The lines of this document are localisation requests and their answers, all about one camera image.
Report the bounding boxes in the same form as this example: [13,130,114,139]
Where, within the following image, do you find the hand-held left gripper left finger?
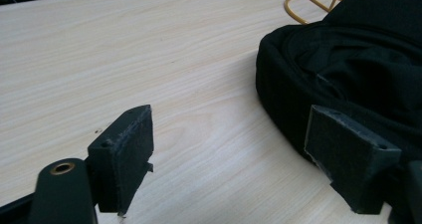
[87,104,155,217]

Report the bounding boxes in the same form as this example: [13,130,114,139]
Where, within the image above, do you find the black cloth garment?
[255,0,422,224]

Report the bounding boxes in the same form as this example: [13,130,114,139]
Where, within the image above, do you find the yellow cable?
[283,0,346,25]

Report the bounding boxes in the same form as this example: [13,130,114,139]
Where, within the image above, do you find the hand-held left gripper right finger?
[304,105,402,215]

